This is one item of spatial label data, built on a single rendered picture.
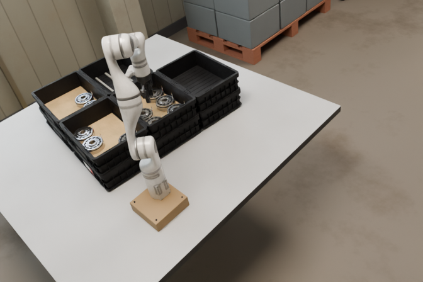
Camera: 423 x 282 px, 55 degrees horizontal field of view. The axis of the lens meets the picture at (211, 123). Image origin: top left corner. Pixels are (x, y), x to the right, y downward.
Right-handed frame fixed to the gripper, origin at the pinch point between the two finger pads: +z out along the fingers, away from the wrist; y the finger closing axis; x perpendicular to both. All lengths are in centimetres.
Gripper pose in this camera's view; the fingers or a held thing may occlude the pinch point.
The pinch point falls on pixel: (149, 96)
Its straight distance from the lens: 204.2
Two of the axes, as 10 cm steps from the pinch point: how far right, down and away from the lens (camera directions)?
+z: 1.3, 7.5, 6.4
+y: 1.0, -6.5, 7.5
